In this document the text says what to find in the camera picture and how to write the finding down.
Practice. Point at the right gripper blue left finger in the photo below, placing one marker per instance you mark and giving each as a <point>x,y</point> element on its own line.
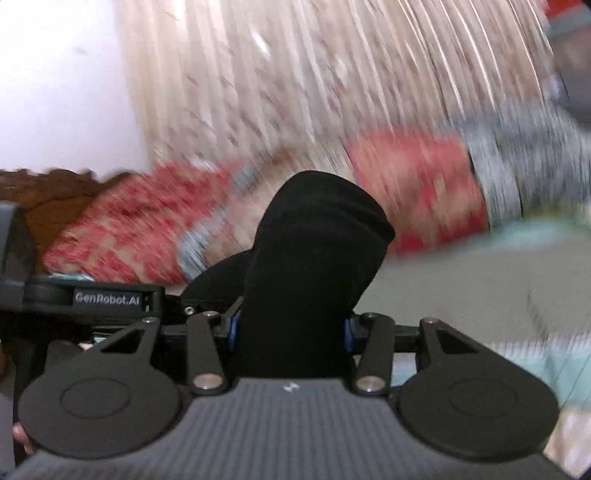
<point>229,322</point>

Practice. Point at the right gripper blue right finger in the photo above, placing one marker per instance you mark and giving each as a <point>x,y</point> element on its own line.
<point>354,335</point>

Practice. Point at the black pants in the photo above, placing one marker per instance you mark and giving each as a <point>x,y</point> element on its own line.
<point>318,247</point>

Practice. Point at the person's hand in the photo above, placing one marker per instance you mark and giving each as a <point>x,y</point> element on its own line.
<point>22,439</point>

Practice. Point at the brown wooden headboard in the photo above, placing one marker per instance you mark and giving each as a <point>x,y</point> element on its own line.
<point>52,201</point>

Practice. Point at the patterned teal beige bedsheet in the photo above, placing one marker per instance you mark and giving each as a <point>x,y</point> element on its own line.
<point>523,291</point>

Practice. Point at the beige patterned curtain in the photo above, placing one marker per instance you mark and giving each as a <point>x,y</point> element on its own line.
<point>219,80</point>

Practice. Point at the red floral quilt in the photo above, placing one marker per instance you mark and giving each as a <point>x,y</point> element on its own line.
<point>417,189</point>

